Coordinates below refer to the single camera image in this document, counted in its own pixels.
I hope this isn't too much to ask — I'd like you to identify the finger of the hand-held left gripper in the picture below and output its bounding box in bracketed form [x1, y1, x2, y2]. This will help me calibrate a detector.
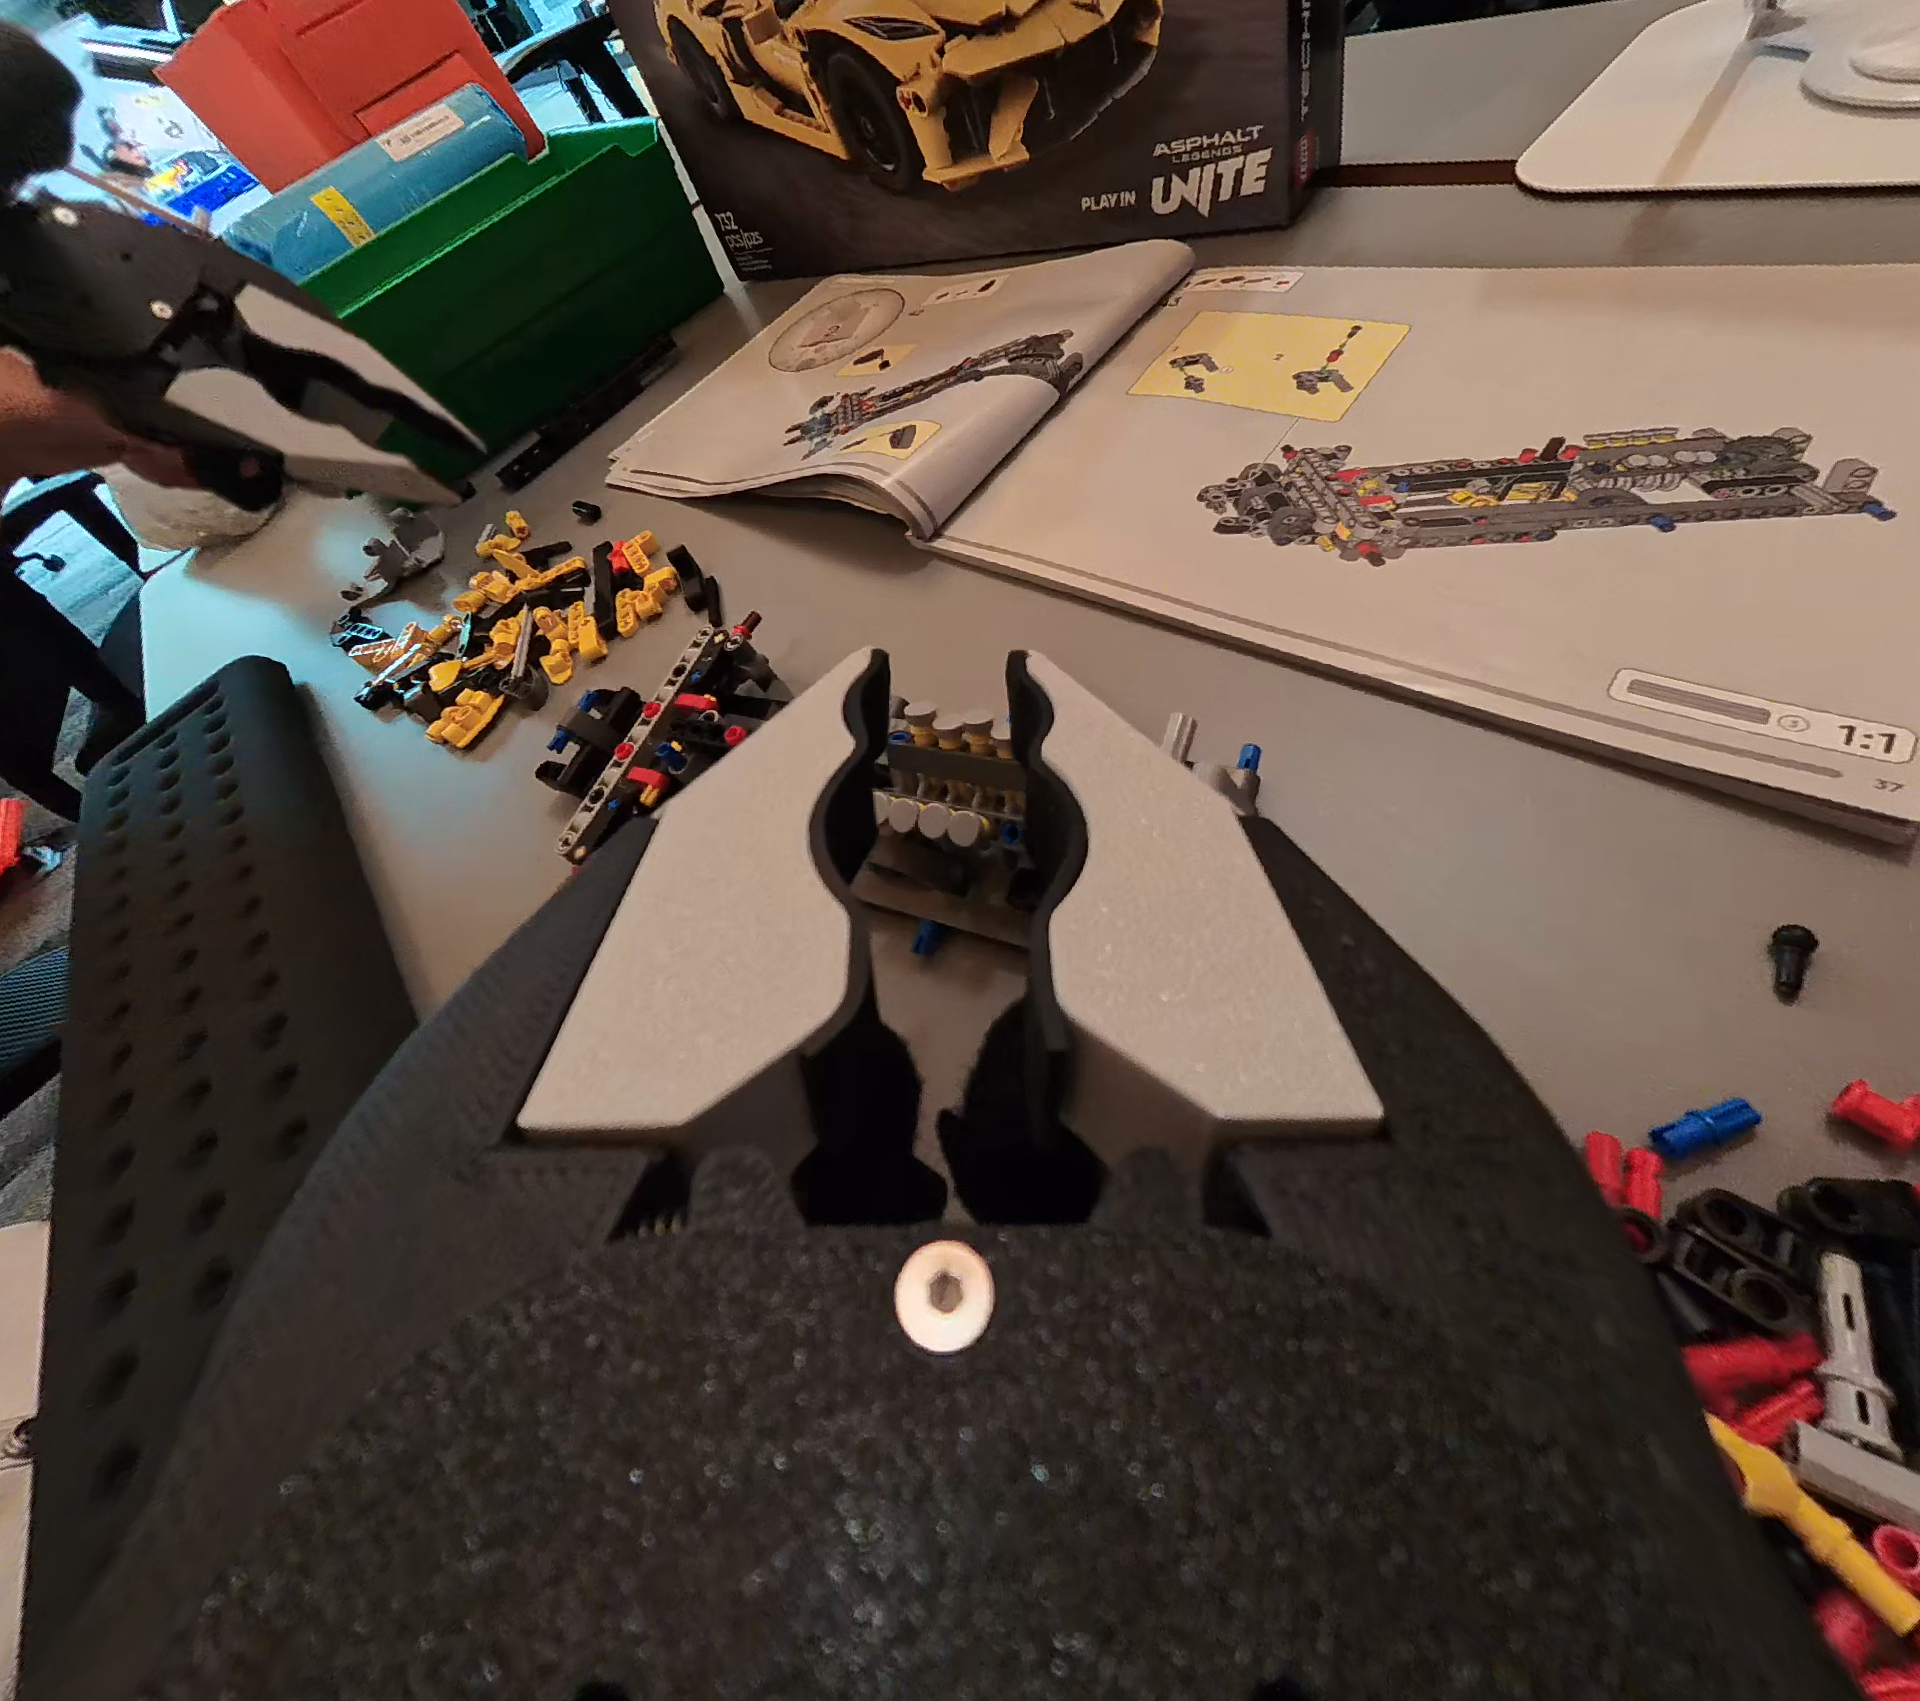
[161, 355, 469, 513]
[228, 280, 491, 452]

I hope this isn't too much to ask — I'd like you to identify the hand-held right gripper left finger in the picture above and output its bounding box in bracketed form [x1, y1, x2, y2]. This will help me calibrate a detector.
[511, 644, 941, 1218]

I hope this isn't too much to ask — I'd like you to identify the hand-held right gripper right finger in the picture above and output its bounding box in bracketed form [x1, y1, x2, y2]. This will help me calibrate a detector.
[938, 648, 1390, 1218]

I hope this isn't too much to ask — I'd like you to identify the clear plastic bag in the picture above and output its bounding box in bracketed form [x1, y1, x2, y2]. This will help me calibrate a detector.
[111, 474, 287, 555]

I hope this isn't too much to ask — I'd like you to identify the grey lego panel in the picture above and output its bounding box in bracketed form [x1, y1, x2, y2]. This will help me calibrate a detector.
[342, 508, 447, 603]

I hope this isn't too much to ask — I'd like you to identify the black lego frame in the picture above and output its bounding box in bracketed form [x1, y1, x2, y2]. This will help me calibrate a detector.
[532, 333, 679, 443]
[491, 380, 661, 494]

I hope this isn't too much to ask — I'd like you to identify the pile of yellow black lego pieces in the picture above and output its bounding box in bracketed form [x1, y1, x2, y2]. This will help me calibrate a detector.
[330, 508, 726, 750]

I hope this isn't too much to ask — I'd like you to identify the lego chassis assembly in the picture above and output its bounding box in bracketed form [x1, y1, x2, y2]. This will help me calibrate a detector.
[536, 612, 1266, 953]

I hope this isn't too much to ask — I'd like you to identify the pile of small lego pins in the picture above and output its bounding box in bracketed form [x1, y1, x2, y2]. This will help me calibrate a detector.
[1581, 1092, 1920, 1701]

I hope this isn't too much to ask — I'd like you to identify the lego instruction booklet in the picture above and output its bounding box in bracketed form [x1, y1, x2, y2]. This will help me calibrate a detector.
[604, 239, 1920, 849]

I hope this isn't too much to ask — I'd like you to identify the lego set box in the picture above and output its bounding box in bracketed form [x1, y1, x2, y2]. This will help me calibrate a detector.
[510, 0, 1344, 278]

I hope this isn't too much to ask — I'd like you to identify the person's left hand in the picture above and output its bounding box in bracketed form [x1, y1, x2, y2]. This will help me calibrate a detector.
[0, 348, 198, 490]

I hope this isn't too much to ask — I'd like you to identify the blue wrapped package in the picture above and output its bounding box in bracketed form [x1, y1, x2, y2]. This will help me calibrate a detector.
[223, 81, 546, 284]

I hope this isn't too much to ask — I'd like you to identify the green plastic bin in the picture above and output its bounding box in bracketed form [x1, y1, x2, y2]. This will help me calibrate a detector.
[300, 118, 726, 480]

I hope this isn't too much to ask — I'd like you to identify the black perforated pad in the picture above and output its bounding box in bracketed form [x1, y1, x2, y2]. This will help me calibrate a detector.
[22, 655, 422, 1660]

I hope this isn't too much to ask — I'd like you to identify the black mesh chair seat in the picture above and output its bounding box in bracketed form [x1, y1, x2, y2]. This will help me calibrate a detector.
[0, 949, 73, 1111]

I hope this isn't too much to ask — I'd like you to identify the white rounded board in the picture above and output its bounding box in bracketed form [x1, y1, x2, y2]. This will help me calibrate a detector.
[1514, 0, 1920, 195]

